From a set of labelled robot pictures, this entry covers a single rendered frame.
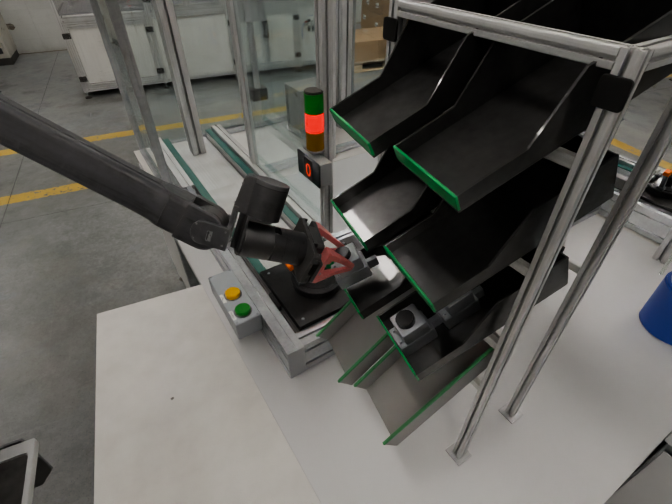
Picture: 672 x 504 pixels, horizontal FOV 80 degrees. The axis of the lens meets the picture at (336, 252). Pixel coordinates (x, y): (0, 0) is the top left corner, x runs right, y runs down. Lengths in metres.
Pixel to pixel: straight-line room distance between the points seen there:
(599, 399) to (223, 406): 0.90
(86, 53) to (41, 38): 2.91
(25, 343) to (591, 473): 2.55
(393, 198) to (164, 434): 0.73
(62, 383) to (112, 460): 1.41
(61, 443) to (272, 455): 1.42
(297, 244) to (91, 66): 5.59
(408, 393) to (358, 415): 0.21
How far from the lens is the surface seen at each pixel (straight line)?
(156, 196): 0.63
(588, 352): 1.29
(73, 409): 2.33
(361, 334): 0.90
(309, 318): 1.03
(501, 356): 0.69
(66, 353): 2.57
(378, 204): 0.68
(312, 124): 1.08
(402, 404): 0.83
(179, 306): 1.29
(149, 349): 1.21
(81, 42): 6.06
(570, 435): 1.11
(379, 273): 0.78
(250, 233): 0.61
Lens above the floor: 1.75
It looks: 40 degrees down
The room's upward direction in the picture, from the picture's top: straight up
